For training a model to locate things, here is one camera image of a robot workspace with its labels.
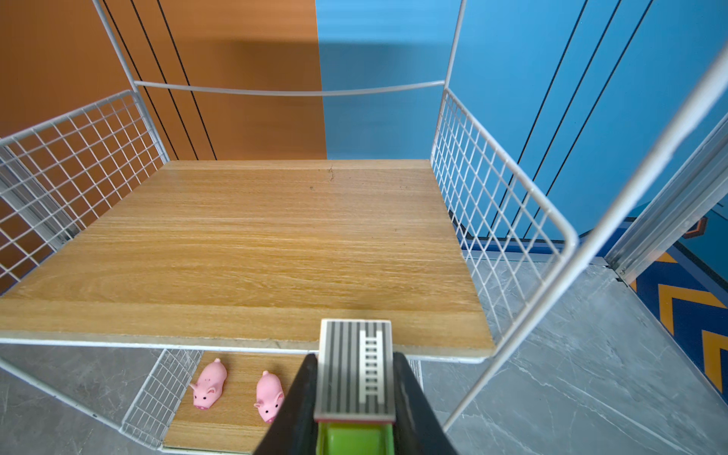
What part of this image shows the white wire wooden shelf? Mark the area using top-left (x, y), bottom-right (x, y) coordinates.
top-left (0, 0), bottom-right (728, 455)

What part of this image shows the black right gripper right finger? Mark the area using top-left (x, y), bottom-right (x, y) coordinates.
top-left (392, 352), bottom-right (457, 455)

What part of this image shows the pink pig toy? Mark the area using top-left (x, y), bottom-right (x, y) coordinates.
top-left (254, 371), bottom-right (284, 424)
top-left (189, 358), bottom-right (228, 411)

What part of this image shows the green grey toy truck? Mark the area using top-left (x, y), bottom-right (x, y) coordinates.
top-left (313, 318), bottom-right (396, 455)

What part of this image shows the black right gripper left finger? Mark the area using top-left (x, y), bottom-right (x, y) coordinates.
top-left (254, 354), bottom-right (318, 455)

